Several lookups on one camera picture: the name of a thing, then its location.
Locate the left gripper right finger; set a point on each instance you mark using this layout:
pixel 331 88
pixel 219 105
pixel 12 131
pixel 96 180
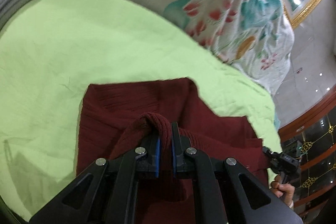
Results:
pixel 194 164

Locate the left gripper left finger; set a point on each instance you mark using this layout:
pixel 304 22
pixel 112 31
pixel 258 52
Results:
pixel 138 164

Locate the dark red knit sweater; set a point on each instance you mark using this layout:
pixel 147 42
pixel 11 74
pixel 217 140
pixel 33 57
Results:
pixel 115 118

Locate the person's right hand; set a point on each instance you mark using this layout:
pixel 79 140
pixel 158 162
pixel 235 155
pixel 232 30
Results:
pixel 283 191

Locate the dark wooden glass cabinet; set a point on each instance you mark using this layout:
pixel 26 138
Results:
pixel 311 139

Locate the light green bed sheet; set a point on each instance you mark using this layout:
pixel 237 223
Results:
pixel 52 50

